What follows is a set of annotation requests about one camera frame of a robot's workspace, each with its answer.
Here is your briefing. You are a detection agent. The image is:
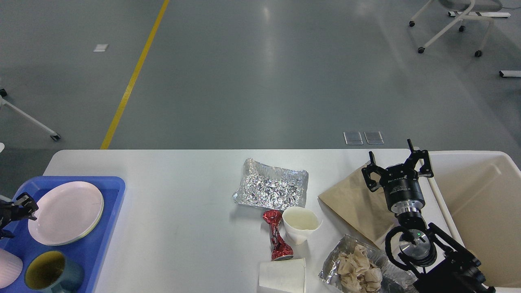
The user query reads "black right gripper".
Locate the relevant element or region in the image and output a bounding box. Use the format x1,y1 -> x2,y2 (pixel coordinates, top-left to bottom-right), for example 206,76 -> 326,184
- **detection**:
361,139 -> 434,214

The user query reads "pink plate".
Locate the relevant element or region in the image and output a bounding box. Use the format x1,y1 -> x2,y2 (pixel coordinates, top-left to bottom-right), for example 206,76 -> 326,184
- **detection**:
28,181 -> 104,246

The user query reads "dark teal mug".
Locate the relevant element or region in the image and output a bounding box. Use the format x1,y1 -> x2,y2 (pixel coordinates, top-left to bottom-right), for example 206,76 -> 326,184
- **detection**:
24,250 -> 85,293

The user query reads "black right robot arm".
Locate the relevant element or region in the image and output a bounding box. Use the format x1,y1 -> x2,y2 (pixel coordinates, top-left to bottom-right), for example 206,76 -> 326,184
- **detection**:
361,140 -> 496,293

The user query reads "brown paper bag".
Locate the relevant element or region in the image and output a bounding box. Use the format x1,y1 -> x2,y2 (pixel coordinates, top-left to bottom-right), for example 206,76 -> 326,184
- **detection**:
318,166 -> 397,249

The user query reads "white chair base left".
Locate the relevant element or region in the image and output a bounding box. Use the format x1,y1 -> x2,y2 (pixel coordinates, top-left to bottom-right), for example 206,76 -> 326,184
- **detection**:
0,88 -> 61,142

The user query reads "light green plate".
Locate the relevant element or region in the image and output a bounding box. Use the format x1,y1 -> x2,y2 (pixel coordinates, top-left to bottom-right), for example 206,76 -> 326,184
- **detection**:
57,204 -> 104,245

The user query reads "beige plastic bin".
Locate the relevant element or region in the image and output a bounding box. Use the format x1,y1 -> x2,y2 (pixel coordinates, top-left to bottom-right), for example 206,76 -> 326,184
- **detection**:
430,151 -> 521,293

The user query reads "foil with crumpled tissue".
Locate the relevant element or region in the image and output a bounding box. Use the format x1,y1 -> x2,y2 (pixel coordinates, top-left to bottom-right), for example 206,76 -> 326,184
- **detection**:
318,235 -> 418,293

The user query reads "crumpled white paper cup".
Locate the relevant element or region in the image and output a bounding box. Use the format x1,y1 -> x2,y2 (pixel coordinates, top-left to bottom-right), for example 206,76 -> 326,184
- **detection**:
282,206 -> 322,245

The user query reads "crumpled aluminium foil sheet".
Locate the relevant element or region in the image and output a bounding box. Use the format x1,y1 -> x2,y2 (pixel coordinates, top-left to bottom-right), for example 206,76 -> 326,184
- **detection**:
232,158 -> 309,211

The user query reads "red foil wrapper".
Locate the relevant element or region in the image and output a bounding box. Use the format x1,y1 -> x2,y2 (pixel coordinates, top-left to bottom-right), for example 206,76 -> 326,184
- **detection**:
263,209 -> 293,261

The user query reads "white bar on floor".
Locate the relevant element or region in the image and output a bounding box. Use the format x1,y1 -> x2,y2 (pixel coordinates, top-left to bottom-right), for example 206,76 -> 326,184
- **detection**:
499,70 -> 521,78

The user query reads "white paper cup lying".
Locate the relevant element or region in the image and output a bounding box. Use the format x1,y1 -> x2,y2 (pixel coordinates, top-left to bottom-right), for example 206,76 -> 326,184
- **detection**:
257,258 -> 306,293

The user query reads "white office chair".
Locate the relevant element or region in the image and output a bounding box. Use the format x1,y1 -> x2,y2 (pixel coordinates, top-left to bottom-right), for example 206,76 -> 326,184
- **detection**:
417,0 -> 503,58

